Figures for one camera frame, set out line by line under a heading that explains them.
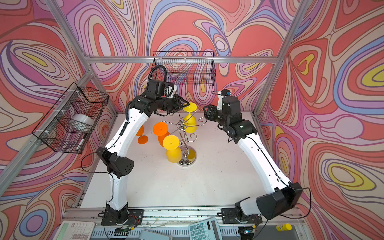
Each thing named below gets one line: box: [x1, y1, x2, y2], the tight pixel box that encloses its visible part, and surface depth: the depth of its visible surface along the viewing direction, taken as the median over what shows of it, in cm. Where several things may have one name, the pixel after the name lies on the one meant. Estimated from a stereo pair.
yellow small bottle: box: [276, 223, 293, 232], surface depth 66 cm
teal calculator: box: [188, 217, 223, 240], surface depth 70 cm
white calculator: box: [53, 220, 95, 240], surface depth 70 cm
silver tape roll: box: [70, 113, 95, 132], surface depth 74 cm
